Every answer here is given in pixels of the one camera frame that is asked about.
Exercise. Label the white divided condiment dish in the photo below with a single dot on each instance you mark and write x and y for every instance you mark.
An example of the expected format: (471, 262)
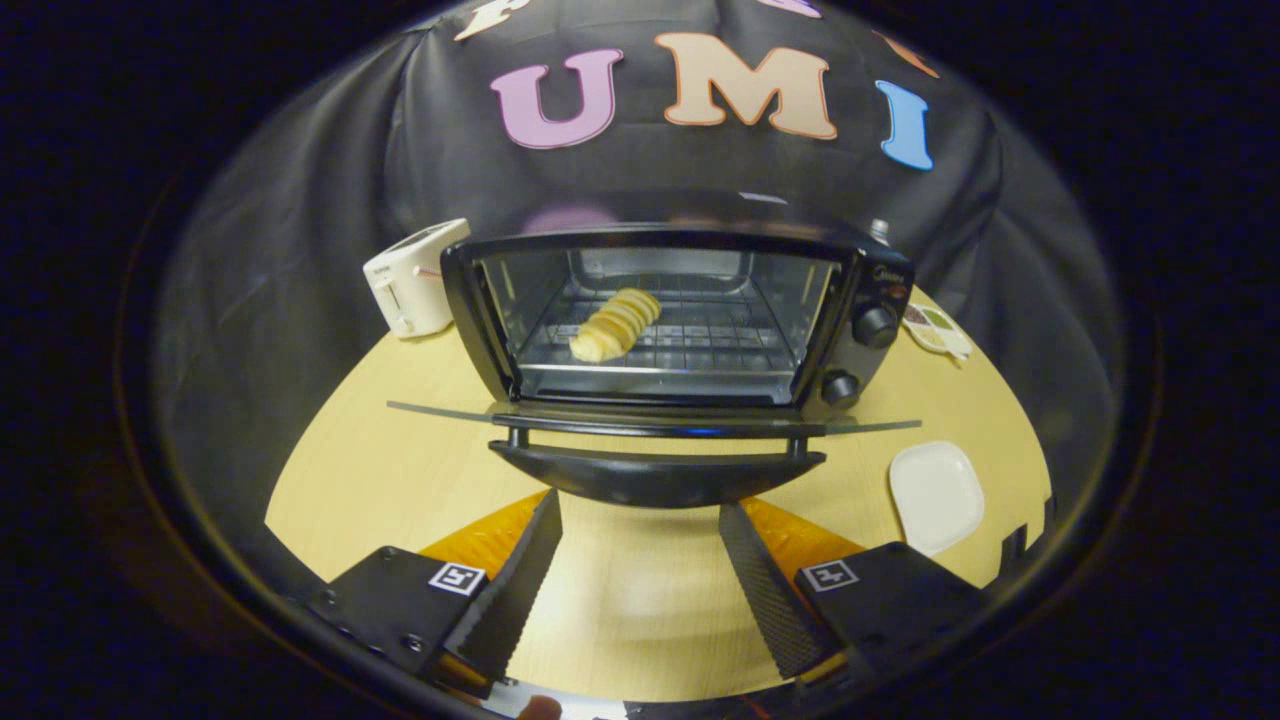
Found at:
(938, 330)

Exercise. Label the silver bottle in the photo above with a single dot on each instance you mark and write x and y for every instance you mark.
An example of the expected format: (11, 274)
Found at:
(880, 232)

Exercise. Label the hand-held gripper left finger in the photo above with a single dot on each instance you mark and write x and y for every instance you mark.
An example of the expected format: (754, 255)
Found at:
(515, 600)

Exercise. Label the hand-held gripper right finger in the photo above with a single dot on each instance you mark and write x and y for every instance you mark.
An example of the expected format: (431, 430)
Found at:
(765, 600)

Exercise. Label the ridged bread roll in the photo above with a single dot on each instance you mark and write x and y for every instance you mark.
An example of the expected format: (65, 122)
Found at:
(615, 325)

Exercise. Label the black toaster oven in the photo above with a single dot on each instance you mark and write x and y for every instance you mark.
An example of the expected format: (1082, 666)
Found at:
(865, 290)

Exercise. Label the white square plate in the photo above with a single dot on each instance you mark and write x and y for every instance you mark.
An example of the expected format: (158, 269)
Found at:
(935, 495)

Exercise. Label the white pop-up toaster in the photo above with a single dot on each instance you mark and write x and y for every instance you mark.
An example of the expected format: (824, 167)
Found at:
(410, 280)

